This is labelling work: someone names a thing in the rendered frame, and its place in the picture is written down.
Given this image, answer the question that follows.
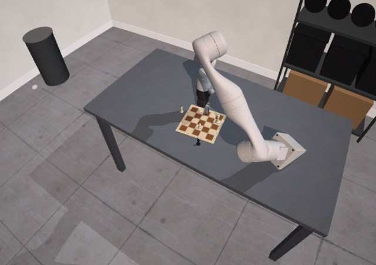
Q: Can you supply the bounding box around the white king chess piece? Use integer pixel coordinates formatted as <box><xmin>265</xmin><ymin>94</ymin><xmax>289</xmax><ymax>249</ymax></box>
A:
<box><xmin>215</xmin><ymin>114</ymin><xmax>220</xmax><ymax>124</ymax></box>

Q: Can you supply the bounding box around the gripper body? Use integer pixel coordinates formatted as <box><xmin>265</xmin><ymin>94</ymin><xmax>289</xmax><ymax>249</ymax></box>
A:
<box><xmin>196</xmin><ymin>81</ymin><xmax>214</xmax><ymax>108</ymax></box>

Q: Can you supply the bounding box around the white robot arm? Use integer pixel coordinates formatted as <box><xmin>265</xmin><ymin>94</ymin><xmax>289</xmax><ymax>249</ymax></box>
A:
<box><xmin>192</xmin><ymin>31</ymin><xmax>288</xmax><ymax>163</ymax></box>

